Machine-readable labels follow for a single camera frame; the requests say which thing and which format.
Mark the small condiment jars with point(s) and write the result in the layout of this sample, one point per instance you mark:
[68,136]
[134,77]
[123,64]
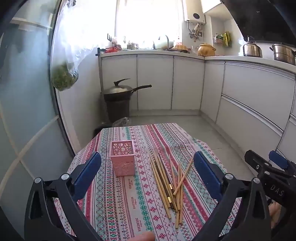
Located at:
[131,45]

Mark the person's right hand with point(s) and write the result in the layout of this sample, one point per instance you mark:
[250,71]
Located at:
[274,214]

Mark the bright window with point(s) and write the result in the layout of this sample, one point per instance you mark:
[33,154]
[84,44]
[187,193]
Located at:
[148,20]

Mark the white wall cabinet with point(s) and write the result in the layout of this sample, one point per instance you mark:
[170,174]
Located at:
[210,5]

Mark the white kitchen cabinet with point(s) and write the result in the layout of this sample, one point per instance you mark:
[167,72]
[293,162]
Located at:
[155,83]

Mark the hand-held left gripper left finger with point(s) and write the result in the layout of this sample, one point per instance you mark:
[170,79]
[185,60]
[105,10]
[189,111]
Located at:
[86,176]

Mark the patterned red green tablecloth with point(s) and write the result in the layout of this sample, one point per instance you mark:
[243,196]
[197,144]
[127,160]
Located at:
[115,208]

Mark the black wok with lid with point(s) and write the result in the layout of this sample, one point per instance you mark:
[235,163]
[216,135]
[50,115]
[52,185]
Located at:
[118,89]

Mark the crumpled plastic bag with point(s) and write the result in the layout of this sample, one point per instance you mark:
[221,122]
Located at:
[122,121]

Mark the bunch of wooden chopsticks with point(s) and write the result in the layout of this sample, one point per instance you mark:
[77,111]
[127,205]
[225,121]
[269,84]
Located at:
[161,182]

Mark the person's left hand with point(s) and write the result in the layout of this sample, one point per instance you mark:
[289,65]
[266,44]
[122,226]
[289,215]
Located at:
[144,236]

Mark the black hook rack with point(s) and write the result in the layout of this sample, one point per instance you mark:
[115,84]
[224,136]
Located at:
[108,37]

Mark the steel kettle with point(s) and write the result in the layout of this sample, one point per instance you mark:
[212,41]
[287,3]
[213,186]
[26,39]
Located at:
[252,49]

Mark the white water heater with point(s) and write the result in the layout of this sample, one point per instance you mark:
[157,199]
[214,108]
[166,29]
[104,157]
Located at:
[195,14]

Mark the pink perforated utensil basket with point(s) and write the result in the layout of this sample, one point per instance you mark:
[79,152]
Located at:
[122,166]

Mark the black range hood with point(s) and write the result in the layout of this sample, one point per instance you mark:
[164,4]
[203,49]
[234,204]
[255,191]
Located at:
[261,18]

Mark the water heater pipes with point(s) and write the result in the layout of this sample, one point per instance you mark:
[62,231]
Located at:
[194,31]

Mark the yellow clay pot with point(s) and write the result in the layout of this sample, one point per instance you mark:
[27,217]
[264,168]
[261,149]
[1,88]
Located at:
[205,49]

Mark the white countertop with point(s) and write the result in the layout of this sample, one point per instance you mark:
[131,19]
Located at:
[161,52]

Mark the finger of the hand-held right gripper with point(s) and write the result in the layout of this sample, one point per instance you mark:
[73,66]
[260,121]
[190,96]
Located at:
[278,160]
[254,160]

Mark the red dish basket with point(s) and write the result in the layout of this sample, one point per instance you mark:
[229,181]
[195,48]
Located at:
[111,49]

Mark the white drawer cabinet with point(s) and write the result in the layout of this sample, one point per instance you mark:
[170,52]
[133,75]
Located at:
[254,97]

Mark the large steel pot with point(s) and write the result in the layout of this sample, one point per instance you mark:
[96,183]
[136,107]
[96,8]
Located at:
[283,54]

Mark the dark brown bin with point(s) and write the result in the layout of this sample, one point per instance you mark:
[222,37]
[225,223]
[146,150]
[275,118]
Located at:
[116,109]

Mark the wall rack with packets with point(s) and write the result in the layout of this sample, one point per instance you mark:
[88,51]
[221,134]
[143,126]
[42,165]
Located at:
[223,39]

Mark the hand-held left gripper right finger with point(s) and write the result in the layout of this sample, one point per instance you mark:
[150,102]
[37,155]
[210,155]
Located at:
[207,176]

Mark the plastic bag of greens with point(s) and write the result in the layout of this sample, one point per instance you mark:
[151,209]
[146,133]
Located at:
[63,78]

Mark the chrome faucet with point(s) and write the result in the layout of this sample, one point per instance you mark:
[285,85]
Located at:
[167,41]

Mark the brown woven tray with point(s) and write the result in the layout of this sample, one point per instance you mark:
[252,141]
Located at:
[180,48]

